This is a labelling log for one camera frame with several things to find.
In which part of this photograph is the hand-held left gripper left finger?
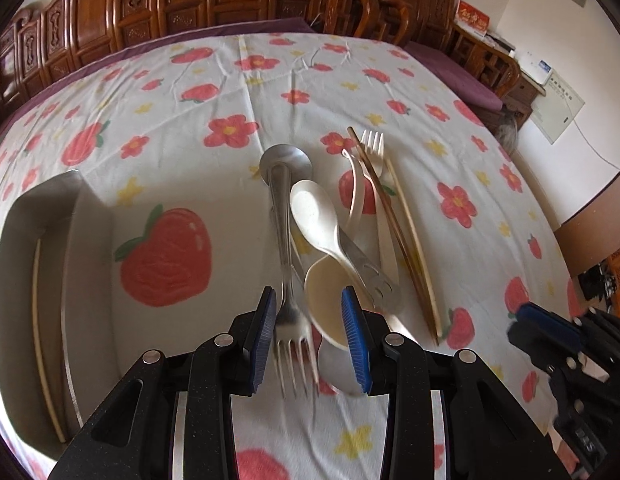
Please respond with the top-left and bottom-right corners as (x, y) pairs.
(50, 286), (279, 480)

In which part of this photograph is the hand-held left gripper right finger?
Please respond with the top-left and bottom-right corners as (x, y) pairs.
(340, 287), (573, 480)

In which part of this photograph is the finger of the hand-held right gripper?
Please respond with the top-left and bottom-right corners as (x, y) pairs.
(507, 322), (584, 372)
(517, 302), (582, 339)

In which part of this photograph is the metal soup spoon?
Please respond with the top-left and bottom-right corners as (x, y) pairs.
(317, 337), (366, 397)

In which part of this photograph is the metal fork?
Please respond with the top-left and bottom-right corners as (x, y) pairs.
(267, 165), (319, 402)

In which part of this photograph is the cream soup spoon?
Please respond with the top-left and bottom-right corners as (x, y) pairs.
(304, 255), (417, 354)

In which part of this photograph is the light wooden chopstick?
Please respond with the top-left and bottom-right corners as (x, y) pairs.
(386, 159), (445, 345)

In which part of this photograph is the straight cream fork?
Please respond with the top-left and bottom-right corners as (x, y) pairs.
(361, 131), (401, 286)

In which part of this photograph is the brown wooden chopstick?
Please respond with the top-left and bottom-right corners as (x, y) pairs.
(346, 126), (439, 339)

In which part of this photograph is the small cream spoon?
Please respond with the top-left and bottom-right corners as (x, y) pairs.
(289, 179), (356, 273)

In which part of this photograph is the curved cream fork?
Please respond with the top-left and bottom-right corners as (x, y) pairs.
(341, 147), (367, 231)

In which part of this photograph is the grey utensil tray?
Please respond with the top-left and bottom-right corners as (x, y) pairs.
(0, 170), (122, 457)

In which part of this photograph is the orange crate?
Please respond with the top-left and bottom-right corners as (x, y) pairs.
(602, 247), (620, 321)

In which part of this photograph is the plastic bag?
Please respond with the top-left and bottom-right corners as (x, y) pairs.
(494, 109), (522, 157)

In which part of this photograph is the wooden side table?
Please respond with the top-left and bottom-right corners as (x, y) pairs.
(507, 72), (547, 122)

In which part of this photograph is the strawberry flower tablecloth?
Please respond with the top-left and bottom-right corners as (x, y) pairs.
(0, 32), (586, 480)

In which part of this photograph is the white electronic device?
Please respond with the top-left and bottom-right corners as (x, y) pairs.
(519, 54), (557, 87)

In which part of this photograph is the carved wooden side chair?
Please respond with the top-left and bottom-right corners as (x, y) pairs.
(447, 22), (523, 111)

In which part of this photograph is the purple bed mat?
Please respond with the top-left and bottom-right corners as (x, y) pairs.
(0, 16), (506, 136)

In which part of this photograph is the stack of white papers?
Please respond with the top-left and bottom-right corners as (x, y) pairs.
(484, 31), (517, 55)

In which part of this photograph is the red box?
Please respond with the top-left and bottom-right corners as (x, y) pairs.
(454, 0), (492, 37)

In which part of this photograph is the wooden armchair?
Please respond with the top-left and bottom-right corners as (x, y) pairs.
(314, 0), (412, 47)

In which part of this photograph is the white cable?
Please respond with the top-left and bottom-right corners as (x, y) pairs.
(572, 120), (620, 171)

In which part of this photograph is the wall poster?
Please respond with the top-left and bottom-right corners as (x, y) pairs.
(530, 76), (587, 147)

